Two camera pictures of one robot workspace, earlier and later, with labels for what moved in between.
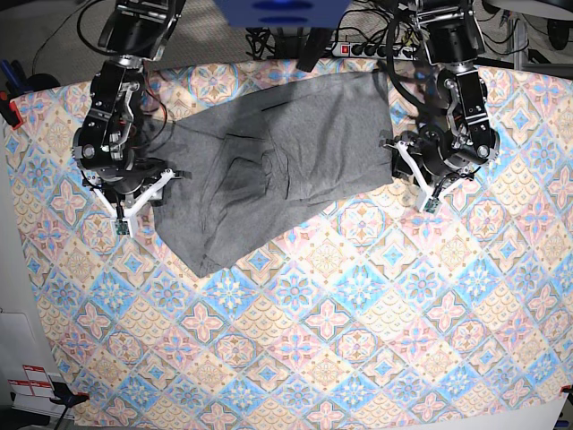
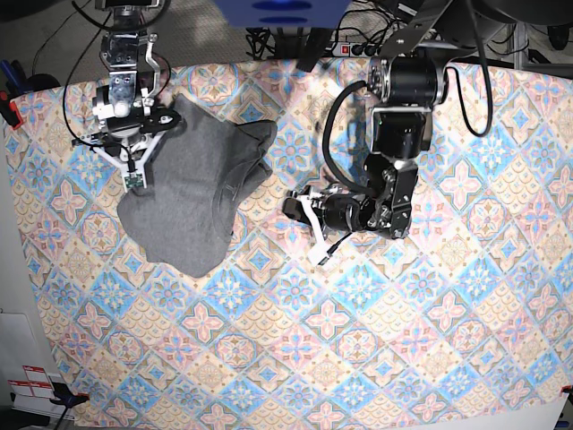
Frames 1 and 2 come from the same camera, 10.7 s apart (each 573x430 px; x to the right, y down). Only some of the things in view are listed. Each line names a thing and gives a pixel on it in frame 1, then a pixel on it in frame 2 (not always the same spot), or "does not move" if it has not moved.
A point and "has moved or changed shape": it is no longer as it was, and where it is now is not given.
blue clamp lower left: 65,396 does not move
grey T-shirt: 258,165 has moved or changed shape
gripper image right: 411,157 -> 334,215
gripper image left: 124,190 -> 131,124
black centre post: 316,46 does not move
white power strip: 373,50 does not move
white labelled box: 23,375 does not move
